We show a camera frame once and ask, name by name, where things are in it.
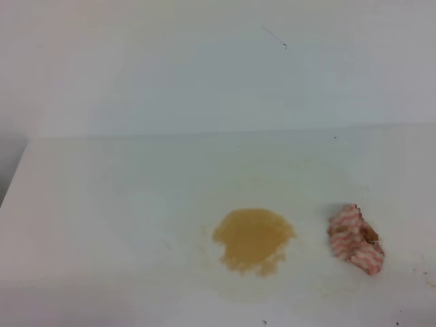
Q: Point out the pink white striped rag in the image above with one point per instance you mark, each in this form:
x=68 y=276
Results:
x=354 y=241

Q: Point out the brown coffee stain puddle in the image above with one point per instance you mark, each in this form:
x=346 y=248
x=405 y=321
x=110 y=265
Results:
x=254 y=240

